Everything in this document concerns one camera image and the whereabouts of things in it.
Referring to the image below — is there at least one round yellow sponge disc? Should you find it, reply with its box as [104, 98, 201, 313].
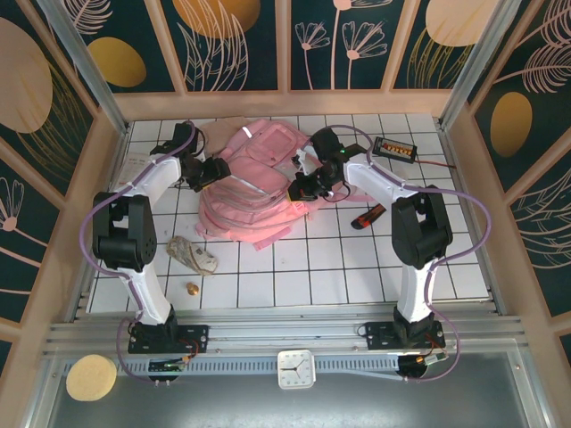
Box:
[65, 354, 118, 401]

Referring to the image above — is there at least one black board with orange connectors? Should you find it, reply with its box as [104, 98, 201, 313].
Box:
[372, 136, 419, 162]

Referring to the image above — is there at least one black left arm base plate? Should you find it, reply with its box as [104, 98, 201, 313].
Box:
[128, 324, 211, 356]

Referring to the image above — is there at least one orange black utility knife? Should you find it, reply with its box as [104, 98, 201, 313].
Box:
[351, 203, 387, 231]

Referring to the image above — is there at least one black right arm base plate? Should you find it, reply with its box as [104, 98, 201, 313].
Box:
[365, 320, 446, 353]

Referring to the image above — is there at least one small black controller board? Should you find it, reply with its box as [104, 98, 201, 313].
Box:
[148, 356, 197, 374]

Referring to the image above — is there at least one pink school backpack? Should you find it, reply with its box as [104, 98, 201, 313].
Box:
[194, 118, 378, 253]

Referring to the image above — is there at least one aluminium frame post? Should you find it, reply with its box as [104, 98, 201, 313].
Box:
[435, 0, 534, 131]
[35, 0, 131, 137]

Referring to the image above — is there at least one white square clock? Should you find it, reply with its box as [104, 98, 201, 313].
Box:
[276, 350, 319, 391]

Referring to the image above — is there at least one white slotted cable duct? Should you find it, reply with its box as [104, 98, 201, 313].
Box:
[64, 355, 402, 383]

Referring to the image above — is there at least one small controller board with wires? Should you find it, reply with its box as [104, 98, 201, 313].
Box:
[414, 353, 449, 367]

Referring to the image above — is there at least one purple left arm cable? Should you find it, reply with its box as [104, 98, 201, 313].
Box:
[79, 120, 197, 385]

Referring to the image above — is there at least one thin red black wire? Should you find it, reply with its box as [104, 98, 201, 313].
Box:
[414, 155, 457, 170]

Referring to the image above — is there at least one white packet with red print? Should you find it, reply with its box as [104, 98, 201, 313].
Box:
[116, 152, 153, 191]

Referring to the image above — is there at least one aluminium mounting rail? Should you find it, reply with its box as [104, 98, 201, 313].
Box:
[44, 311, 527, 358]

